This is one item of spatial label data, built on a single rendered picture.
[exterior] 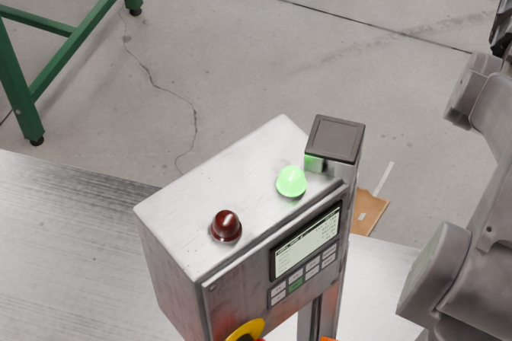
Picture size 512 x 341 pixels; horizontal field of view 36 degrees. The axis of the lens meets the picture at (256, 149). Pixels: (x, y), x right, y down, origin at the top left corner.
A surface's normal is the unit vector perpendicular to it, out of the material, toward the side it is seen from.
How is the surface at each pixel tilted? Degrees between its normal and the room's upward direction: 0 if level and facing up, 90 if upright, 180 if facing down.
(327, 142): 0
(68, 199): 0
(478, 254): 27
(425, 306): 85
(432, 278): 76
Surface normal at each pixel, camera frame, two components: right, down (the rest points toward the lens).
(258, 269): 0.62, 0.61
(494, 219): -0.04, -0.18
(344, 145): -0.03, -0.61
